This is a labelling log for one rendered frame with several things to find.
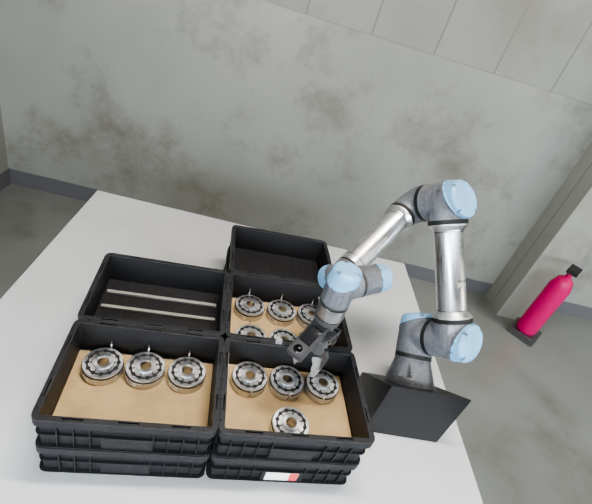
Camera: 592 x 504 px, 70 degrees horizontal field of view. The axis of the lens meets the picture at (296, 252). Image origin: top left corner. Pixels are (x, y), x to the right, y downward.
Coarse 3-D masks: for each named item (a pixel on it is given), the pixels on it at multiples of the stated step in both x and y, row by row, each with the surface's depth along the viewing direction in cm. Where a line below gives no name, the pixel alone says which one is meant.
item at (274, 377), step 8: (280, 368) 126; (288, 368) 127; (272, 376) 123; (296, 376) 125; (272, 384) 121; (280, 384) 121; (296, 384) 123; (280, 392) 120; (288, 392) 120; (296, 392) 121
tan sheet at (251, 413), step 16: (240, 400) 117; (256, 400) 119; (272, 400) 120; (304, 400) 123; (336, 400) 126; (240, 416) 113; (256, 416) 115; (272, 416) 116; (320, 416) 120; (336, 416) 122; (320, 432) 116; (336, 432) 117
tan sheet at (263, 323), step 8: (232, 304) 147; (264, 304) 151; (232, 312) 144; (264, 312) 148; (296, 312) 153; (232, 320) 141; (240, 320) 142; (264, 320) 145; (232, 328) 138; (264, 328) 142; (272, 328) 143; (280, 328) 144; (288, 328) 145; (296, 328) 146; (304, 328) 147
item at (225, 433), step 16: (224, 352) 117; (336, 352) 128; (224, 368) 112; (224, 384) 108; (224, 416) 101; (368, 416) 112; (224, 432) 98; (240, 432) 99; (256, 432) 101; (272, 432) 101; (368, 432) 109
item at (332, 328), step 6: (318, 318) 106; (324, 324) 106; (330, 324) 106; (336, 324) 106; (330, 330) 113; (336, 330) 115; (324, 336) 110; (330, 336) 111; (336, 336) 113; (324, 342) 109; (330, 342) 111; (318, 348) 110; (318, 354) 111
